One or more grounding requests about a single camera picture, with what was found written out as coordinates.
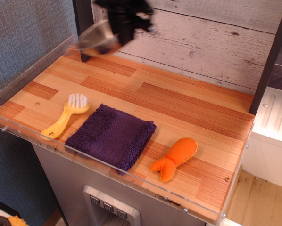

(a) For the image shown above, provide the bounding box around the clear acrylic front guard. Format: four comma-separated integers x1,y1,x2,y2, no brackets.
0,111,227,223

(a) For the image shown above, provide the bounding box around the grey water dispenser panel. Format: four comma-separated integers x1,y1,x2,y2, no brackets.
83,185,141,226

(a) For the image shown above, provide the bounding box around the silver toy fridge cabinet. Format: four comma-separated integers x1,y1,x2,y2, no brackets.
33,145,205,226

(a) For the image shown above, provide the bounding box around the orange plush gold fish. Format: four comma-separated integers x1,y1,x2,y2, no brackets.
150,137,198,182

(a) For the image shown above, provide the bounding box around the white toy sink counter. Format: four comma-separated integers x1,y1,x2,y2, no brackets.
241,87,282,186

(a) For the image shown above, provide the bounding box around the yellow brush with white bristles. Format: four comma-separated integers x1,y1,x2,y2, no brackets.
41,93,90,141

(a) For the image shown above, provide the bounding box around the stainless steel pot with handles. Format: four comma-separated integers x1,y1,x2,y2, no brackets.
66,20,122,57

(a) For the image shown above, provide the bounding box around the purple folded towel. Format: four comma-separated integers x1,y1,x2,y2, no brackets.
65,104,157,175

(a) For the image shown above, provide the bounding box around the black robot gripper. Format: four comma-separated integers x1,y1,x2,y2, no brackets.
95,0,155,45

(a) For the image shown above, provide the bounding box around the orange plush toy at corner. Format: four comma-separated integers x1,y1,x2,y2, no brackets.
7,216,27,226

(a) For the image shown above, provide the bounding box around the dark right vertical post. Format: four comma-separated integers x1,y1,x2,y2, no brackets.
249,18,282,115

